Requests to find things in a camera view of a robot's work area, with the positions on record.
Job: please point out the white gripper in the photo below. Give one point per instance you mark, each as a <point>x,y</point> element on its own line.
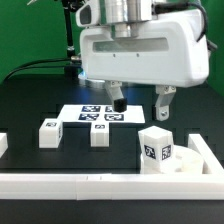
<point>167,51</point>

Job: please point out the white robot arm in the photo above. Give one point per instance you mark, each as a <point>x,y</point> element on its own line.
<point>124,16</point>

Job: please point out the white marker sheet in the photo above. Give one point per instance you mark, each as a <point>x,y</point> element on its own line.
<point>105,113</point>

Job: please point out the white U-shaped fence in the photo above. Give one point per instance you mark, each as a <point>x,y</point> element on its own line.
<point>206,186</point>

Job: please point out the white block at left edge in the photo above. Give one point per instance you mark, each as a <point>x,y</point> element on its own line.
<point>3,143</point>

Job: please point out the black camera stand pole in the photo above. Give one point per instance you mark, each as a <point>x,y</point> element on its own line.
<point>69,7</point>

